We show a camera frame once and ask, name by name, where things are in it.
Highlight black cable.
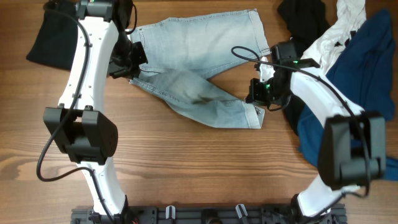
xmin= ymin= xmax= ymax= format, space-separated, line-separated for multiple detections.
xmin=35 ymin=1 xmax=116 ymax=224
xmin=230 ymin=45 xmax=371 ymax=218

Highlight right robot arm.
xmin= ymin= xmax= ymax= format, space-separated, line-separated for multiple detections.
xmin=246 ymin=42 xmax=386 ymax=223

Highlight white crumpled shirt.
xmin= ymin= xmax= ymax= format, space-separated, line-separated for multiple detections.
xmin=301 ymin=0 xmax=366 ymax=74

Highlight black crumpled garment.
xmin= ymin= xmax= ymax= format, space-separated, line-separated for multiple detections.
xmin=276 ymin=0 xmax=332 ymax=134

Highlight left black cable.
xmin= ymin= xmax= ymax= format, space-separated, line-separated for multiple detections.
xmin=35 ymin=1 xmax=116 ymax=224

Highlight dark blue shirt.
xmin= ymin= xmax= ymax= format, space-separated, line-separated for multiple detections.
xmin=297 ymin=9 xmax=397 ymax=181

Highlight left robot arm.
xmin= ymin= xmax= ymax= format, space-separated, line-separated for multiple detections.
xmin=44 ymin=1 xmax=147 ymax=223

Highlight right black cable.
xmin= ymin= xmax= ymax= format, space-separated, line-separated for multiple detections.
xmin=230 ymin=45 xmax=371 ymax=218

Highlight folded black garment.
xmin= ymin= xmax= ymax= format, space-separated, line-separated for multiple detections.
xmin=26 ymin=12 xmax=78 ymax=70

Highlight light blue denim shorts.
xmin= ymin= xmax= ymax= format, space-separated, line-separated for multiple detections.
xmin=129 ymin=9 xmax=270 ymax=129

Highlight black mounting rail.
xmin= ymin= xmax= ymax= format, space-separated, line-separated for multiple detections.
xmin=70 ymin=204 xmax=348 ymax=224

